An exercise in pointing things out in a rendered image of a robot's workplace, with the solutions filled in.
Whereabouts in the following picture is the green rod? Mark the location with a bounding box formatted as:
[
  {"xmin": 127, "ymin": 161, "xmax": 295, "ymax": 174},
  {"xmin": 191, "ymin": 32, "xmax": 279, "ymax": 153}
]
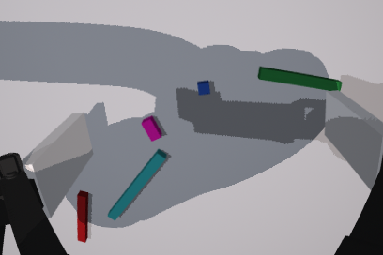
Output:
[{"xmin": 258, "ymin": 67, "xmax": 342, "ymax": 91}]

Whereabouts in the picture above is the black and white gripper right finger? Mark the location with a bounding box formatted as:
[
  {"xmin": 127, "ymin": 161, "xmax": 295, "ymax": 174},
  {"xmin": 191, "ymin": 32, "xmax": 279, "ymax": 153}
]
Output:
[{"xmin": 325, "ymin": 90, "xmax": 383, "ymax": 255}]

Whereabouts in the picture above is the magenta rectangular block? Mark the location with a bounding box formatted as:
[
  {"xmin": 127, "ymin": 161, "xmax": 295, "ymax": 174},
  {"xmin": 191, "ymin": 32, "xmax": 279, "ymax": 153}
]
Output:
[{"xmin": 141, "ymin": 115, "xmax": 162, "ymax": 142}]

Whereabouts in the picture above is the small dark blue block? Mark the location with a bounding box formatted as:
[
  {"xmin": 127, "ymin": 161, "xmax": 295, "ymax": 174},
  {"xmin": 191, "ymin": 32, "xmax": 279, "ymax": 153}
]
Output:
[{"xmin": 197, "ymin": 81, "xmax": 210, "ymax": 96}]

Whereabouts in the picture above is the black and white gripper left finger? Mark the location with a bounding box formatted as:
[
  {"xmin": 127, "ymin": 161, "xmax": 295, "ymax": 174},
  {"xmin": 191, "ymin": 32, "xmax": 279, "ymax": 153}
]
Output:
[{"xmin": 0, "ymin": 112, "xmax": 93, "ymax": 255}]

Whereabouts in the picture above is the dark red rod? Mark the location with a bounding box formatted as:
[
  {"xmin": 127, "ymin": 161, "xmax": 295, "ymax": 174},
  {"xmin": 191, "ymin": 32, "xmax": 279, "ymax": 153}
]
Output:
[{"xmin": 77, "ymin": 190, "xmax": 88, "ymax": 242}]

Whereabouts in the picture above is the turquoise rod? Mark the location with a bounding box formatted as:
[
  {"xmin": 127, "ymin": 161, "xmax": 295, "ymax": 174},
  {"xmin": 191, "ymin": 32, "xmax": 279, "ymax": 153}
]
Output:
[{"xmin": 107, "ymin": 149, "xmax": 167, "ymax": 220}]

